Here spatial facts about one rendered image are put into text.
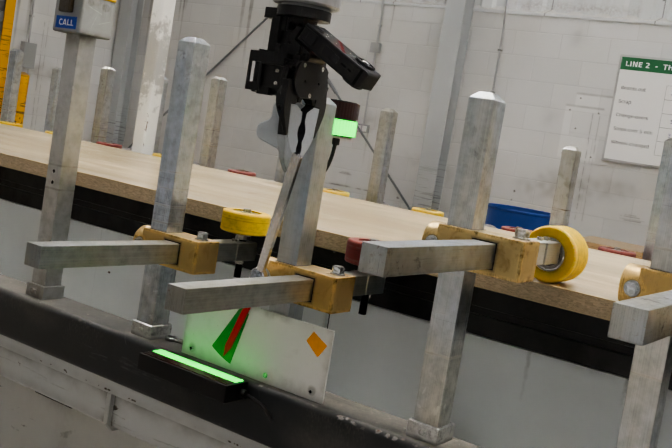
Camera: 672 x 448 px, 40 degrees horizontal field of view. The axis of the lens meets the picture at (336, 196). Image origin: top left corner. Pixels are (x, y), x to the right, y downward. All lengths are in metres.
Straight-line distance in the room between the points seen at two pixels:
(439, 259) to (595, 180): 7.53
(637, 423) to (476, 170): 0.34
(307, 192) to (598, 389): 0.48
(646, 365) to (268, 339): 0.51
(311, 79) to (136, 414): 0.64
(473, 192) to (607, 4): 7.61
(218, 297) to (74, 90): 0.62
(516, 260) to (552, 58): 7.66
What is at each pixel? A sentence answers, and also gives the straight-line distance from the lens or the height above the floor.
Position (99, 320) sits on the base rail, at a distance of 1.54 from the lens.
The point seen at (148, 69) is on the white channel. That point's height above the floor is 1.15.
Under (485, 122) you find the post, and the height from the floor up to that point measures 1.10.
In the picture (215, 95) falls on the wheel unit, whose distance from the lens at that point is 2.84.
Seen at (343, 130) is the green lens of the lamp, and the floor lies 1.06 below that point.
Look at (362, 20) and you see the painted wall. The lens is 9.67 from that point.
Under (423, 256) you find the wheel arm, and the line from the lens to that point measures 0.95.
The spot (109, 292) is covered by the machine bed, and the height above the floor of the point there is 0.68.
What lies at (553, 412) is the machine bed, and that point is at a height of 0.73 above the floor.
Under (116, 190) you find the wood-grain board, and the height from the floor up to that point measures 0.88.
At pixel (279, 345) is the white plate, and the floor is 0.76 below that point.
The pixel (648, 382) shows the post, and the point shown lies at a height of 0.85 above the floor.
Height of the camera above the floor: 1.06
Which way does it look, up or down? 4 degrees down
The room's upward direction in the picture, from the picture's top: 9 degrees clockwise
